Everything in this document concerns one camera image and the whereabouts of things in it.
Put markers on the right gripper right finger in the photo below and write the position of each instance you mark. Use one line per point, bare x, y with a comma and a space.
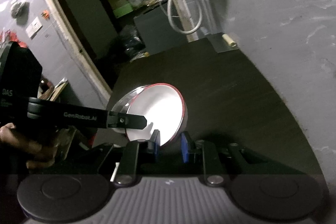
202, 159

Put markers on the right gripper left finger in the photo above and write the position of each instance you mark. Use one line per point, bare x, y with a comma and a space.
139, 159

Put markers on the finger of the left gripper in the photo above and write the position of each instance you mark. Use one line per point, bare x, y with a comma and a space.
124, 120

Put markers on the deep steel bowl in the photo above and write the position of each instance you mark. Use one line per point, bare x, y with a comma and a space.
123, 105

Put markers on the white ceramic bowl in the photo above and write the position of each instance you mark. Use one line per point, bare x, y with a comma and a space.
165, 110

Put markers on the person left hand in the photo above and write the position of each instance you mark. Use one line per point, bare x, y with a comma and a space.
39, 154

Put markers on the wooden side shelf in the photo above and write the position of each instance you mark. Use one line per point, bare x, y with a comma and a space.
49, 91

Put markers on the black plastic bag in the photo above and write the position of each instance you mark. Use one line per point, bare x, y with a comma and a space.
131, 40

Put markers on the grey cabinet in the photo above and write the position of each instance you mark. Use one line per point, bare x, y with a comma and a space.
155, 31

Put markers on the green box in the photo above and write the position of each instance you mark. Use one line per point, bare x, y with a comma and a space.
123, 10

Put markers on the cleaver knife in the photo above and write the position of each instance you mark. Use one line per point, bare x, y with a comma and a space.
220, 42

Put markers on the white wall switch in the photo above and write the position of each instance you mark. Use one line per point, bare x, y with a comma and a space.
33, 28

